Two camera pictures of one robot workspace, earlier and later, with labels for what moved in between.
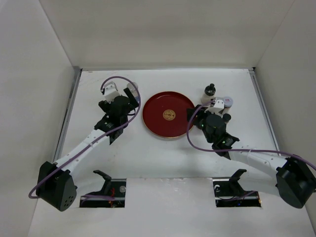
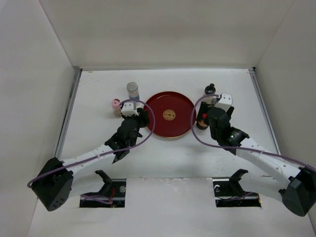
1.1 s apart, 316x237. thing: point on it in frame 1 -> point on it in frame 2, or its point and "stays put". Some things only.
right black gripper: [201, 112] -> [203, 109]
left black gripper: [131, 108] -> [142, 118]
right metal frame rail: [254, 77] stays put
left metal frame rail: [64, 124] stays put
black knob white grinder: [209, 95] stays put
